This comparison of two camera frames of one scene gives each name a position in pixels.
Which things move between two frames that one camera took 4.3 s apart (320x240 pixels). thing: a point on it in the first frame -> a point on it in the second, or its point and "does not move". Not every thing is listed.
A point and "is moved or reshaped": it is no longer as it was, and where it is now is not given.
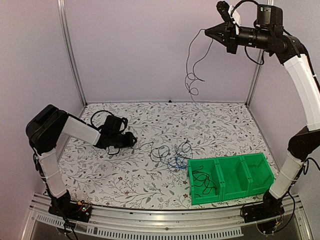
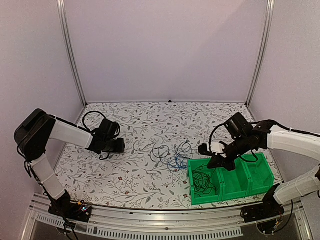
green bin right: [259, 172] does not move
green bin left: [205, 180] does not move
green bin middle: [234, 177] does not move
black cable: [202, 179] is moved or reshaped
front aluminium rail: [216, 223] does not move
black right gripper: [228, 37] -> [218, 161]
